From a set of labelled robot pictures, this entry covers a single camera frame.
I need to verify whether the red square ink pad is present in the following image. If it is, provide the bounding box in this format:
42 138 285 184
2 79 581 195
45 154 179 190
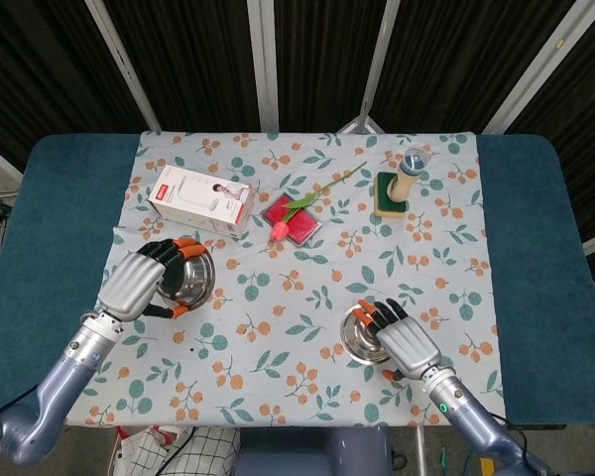
261 193 324 248

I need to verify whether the steel bowl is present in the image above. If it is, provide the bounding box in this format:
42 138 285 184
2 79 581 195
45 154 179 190
156 246 216 312
339 302 402 367

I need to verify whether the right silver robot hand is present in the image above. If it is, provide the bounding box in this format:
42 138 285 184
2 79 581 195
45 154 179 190
356 297 443 383

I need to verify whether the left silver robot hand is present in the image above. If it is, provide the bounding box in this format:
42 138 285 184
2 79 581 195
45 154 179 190
96 237 205 321

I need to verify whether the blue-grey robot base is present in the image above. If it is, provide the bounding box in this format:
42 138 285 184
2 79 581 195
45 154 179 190
236 424 393 476

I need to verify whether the teal table cover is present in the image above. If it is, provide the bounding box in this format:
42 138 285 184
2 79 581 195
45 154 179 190
0 132 595 427

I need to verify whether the white partition frame post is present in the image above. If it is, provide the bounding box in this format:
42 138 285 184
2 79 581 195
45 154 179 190
246 0 280 133
481 0 589 136
84 0 161 132
360 0 402 120

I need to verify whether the grey metal stand foot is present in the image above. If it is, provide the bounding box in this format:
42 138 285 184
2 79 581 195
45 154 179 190
337 101 386 135

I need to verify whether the white cardboard product box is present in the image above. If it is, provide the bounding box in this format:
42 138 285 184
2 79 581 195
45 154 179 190
147 165 257 238

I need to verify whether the black flat bar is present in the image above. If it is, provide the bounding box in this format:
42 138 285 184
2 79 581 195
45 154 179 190
505 420 569 431

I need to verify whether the yellow green scrub sponge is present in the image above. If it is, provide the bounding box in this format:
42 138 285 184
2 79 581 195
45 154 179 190
374 171 410 218

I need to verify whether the floral print tablecloth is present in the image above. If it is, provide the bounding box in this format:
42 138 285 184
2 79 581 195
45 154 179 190
61 129 507 428

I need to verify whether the teal floor cable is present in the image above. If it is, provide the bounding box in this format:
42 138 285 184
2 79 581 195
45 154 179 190
461 438 480 476

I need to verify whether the white black checkered bag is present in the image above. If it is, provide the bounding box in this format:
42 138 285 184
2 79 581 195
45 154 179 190
109 424 242 476

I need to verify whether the pink artificial tulip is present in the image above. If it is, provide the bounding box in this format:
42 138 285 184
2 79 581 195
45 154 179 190
270 161 368 243

